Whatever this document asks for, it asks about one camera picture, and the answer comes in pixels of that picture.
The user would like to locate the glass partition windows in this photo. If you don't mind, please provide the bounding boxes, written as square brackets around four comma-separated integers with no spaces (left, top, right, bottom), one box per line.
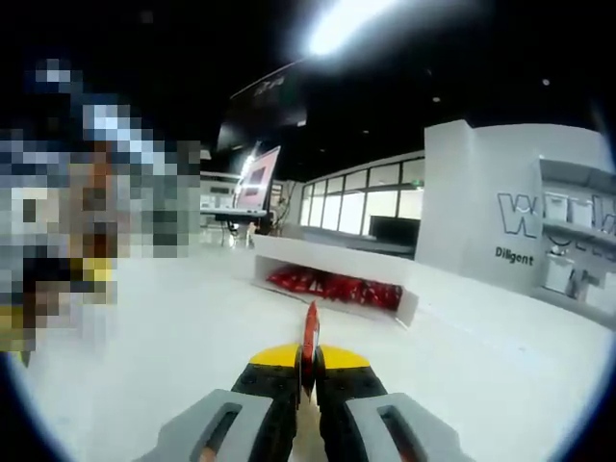
[298,152,427,237]

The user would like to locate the pink display board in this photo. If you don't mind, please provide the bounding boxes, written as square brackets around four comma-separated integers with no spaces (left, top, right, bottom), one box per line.
[234,145,282,213]

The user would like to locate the slim red coffee pouch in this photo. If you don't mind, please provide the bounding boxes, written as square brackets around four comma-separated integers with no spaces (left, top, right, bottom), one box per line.
[298,300,322,410]

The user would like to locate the grey shelf unit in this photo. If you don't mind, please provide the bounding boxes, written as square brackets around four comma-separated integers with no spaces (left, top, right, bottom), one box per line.
[537,156,616,309]

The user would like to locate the tall white storage bin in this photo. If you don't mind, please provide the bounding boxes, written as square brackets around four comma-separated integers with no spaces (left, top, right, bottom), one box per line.
[543,254,577,293]

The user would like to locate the white cardboard box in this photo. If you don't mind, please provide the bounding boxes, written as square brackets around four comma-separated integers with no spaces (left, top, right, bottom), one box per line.
[252,234,420,333]

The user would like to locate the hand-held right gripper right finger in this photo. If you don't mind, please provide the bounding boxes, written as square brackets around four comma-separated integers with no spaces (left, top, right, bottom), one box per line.
[315,344,471,462]

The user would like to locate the long ceiling light strip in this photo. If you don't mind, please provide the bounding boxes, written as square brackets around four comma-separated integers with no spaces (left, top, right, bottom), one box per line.
[307,0,400,57]

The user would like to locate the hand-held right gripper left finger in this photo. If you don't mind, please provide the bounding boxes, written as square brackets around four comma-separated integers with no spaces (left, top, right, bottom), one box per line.
[143,344,305,462]

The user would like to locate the grey work table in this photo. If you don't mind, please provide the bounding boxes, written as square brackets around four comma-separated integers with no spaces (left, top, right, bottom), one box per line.
[199,208,269,223]

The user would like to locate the dark hanging screen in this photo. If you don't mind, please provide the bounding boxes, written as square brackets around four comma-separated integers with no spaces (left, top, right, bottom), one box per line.
[216,57,309,155]

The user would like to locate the black monitor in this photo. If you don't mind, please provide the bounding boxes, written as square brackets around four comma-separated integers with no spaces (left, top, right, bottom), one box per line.
[369,216,421,242]

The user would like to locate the pile of red coffee pouches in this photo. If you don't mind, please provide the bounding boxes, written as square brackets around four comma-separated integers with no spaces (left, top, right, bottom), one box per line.
[264,268,404,312]

